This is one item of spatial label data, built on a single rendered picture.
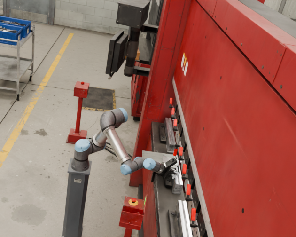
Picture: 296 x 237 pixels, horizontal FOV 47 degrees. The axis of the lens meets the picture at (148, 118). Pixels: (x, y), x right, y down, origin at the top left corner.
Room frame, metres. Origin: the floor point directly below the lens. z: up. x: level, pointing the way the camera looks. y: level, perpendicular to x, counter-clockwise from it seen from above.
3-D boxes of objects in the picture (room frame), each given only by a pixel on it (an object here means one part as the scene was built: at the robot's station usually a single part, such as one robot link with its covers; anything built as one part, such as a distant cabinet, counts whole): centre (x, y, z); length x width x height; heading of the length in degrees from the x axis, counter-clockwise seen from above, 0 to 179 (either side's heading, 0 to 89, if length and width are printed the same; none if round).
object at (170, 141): (2.86, -0.23, 0.92); 0.50 x 0.06 x 0.10; 7
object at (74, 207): (2.29, 0.47, 0.39); 0.18 x 0.18 x 0.77; 8
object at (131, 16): (3.50, 0.36, 1.53); 0.51 x 0.25 x 0.85; 177
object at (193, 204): (1.54, -0.39, 1.26); 0.15 x 0.09 x 0.17; 7
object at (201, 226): (1.34, -0.42, 1.26); 0.15 x 0.09 x 0.17; 7
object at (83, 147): (2.29, 0.46, 0.94); 0.13 x 0.12 x 0.14; 141
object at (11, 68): (4.92, 2.33, 0.47); 0.90 x 0.66 x 0.95; 8
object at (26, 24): (5.17, 2.36, 0.92); 0.50 x 0.36 x 0.18; 98
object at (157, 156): (2.29, -0.15, 1.00); 0.26 x 0.18 x 0.01; 97
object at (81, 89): (3.83, 0.87, 0.41); 0.25 x 0.20 x 0.83; 97
